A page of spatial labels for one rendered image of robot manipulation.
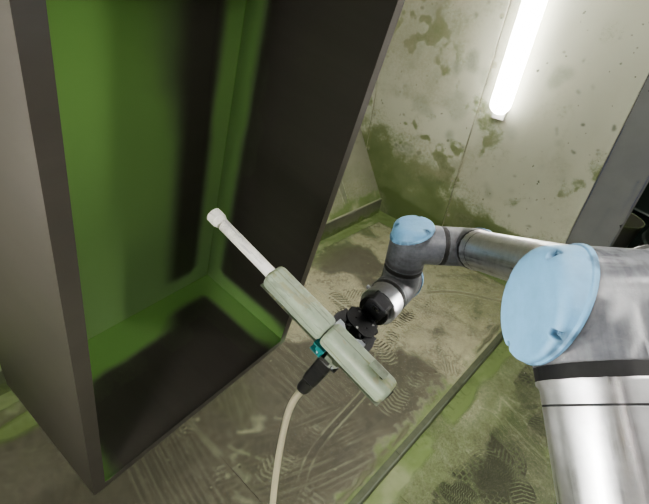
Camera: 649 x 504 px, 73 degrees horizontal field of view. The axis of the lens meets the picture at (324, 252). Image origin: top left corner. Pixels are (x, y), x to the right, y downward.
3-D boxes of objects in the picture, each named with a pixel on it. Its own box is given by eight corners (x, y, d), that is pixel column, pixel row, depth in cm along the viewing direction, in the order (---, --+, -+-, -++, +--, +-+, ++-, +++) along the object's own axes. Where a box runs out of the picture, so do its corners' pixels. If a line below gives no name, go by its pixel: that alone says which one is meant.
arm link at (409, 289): (396, 250, 110) (388, 282, 115) (371, 271, 101) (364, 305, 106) (430, 265, 106) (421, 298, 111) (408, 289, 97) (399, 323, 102)
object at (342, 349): (350, 423, 93) (406, 377, 77) (336, 439, 90) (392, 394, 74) (202, 265, 103) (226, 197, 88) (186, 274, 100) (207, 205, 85)
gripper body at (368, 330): (348, 362, 92) (376, 331, 101) (369, 342, 86) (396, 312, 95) (323, 335, 93) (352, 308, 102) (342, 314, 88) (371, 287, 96)
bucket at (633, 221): (617, 271, 281) (640, 233, 265) (571, 251, 296) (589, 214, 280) (628, 254, 301) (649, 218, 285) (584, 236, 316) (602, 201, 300)
